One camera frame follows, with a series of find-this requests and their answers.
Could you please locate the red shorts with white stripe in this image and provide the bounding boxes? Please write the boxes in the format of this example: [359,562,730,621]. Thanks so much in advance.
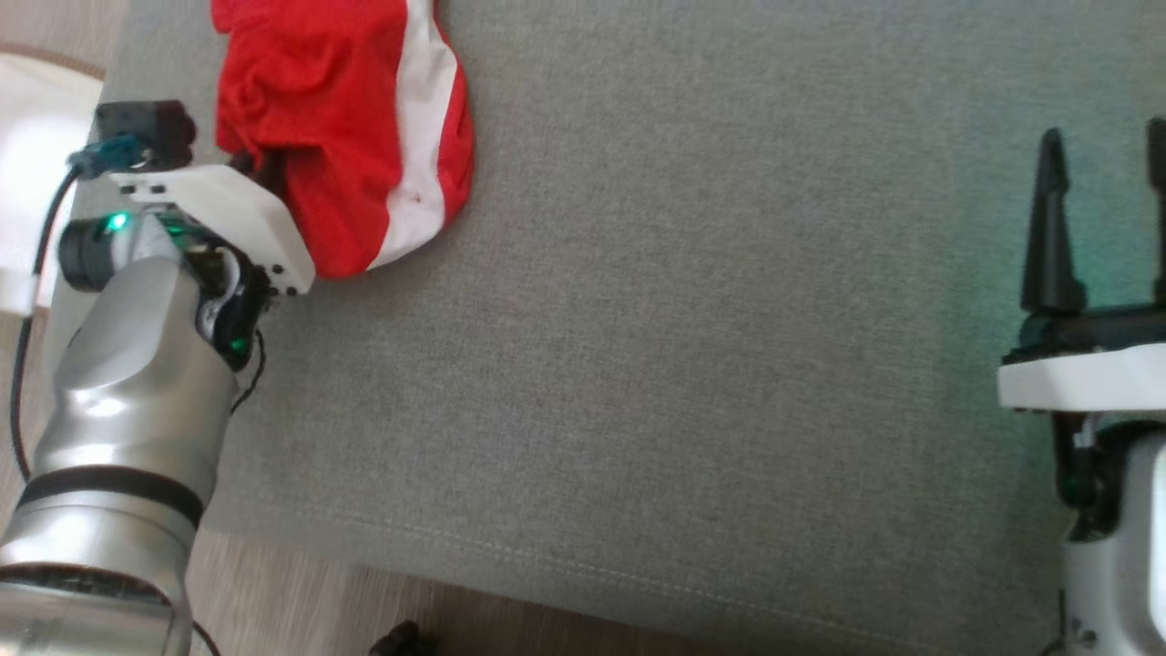
[210,0,476,280]

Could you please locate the large grey sofa seat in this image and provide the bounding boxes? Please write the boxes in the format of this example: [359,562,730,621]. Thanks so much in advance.
[41,0,1166,656]

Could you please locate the white laundry basket brown rim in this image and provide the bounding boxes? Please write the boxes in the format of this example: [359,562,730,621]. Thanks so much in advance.
[0,53,106,318]

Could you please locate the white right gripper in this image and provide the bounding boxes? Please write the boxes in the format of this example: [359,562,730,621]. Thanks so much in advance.
[997,118,1166,414]

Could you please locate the black left cable blue plug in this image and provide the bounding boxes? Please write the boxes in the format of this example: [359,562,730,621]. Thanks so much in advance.
[9,135,148,484]

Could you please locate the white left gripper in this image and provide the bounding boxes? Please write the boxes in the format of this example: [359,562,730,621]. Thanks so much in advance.
[109,163,317,297]

